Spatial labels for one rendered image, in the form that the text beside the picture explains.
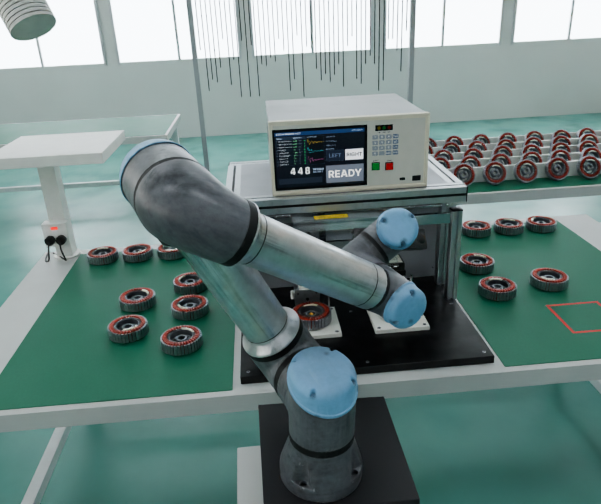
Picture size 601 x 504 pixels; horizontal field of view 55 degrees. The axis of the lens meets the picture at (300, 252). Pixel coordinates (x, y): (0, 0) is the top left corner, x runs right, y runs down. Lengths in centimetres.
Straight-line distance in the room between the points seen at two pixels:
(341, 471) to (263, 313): 30
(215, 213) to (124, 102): 735
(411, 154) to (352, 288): 81
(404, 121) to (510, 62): 699
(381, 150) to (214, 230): 94
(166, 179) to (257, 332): 36
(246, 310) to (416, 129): 84
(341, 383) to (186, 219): 39
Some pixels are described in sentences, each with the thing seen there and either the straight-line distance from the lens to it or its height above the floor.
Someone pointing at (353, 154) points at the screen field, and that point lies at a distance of 160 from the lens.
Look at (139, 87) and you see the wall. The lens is 800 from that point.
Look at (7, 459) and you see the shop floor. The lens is 268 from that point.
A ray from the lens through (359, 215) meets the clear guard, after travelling 159.
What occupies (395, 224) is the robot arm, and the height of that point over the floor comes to 124.
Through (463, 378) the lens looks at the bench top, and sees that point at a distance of 151.
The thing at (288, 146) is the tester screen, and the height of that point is 125.
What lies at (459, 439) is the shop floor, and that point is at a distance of 247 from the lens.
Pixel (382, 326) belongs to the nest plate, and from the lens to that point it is 161.
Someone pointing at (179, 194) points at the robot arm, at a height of 139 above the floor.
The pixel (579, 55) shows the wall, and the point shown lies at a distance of 898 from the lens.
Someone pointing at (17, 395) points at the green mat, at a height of 75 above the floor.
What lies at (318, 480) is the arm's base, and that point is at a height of 86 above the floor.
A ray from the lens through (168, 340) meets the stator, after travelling 161.
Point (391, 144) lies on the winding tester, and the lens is 162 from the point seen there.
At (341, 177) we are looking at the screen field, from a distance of 161.
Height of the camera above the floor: 161
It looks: 24 degrees down
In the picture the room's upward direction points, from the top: 3 degrees counter-clockwise
